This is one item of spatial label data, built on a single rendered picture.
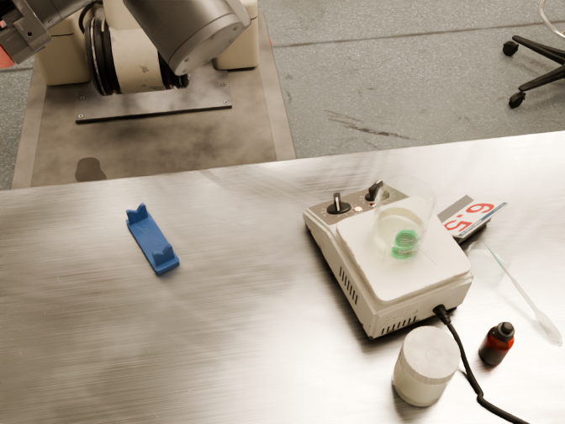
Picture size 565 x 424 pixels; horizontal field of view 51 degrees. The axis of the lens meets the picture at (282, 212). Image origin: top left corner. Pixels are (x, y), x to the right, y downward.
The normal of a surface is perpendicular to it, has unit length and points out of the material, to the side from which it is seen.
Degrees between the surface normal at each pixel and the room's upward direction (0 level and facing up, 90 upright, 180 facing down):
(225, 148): 0
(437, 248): 0
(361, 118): 0
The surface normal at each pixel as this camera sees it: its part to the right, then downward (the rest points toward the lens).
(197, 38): -0.02, 0.10
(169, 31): -0.43, 0.38
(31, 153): 0.00, -0.62
